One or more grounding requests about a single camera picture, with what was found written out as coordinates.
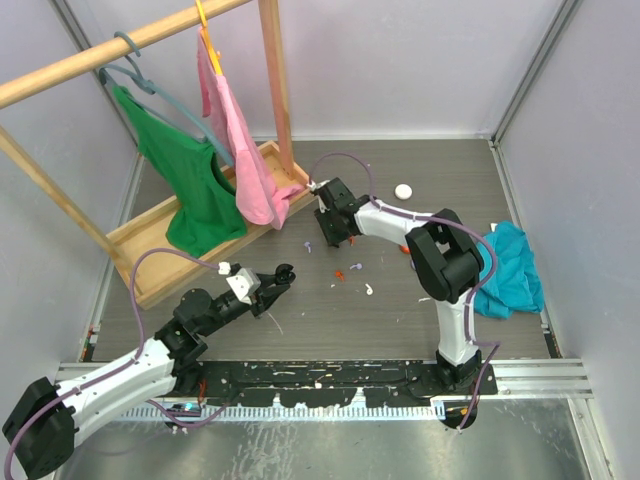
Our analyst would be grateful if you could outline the teal cloth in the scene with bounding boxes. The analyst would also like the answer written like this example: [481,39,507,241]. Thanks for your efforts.
[474,221,545,319]

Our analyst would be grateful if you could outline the pink cloth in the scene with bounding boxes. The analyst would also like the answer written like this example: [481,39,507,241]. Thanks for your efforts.
[197,33,303,230]

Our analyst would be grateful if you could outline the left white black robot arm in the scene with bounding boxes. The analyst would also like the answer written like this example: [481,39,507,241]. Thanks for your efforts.
[2,264,296,479]

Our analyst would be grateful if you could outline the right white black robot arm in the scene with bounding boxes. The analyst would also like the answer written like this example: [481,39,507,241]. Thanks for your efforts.
[311,178,484,394]

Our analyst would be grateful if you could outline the blue-grey hanger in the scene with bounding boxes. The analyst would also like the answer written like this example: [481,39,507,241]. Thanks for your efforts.
[96,54,235,167]

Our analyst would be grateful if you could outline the white slotted cable duct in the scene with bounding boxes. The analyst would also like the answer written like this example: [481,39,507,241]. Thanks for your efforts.
[115,395,446,423]

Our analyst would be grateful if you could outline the white round charging case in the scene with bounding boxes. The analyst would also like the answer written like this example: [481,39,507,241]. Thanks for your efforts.
[394,184,413,201]

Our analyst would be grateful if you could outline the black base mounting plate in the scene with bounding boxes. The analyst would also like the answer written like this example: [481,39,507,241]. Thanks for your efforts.
[176,360,497,408]

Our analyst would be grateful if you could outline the green shirt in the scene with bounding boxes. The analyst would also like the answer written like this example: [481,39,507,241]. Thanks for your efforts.
[112,86,248,257]

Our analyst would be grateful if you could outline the yellow hanger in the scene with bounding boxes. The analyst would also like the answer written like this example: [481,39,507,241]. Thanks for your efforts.
[195,0,223,75]

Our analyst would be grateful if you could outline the black charging case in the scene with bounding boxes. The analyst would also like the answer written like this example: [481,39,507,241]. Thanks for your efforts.
[275,263,296,285]

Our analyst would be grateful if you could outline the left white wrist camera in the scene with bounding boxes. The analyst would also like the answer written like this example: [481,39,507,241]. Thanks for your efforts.
[226,268,261,305]

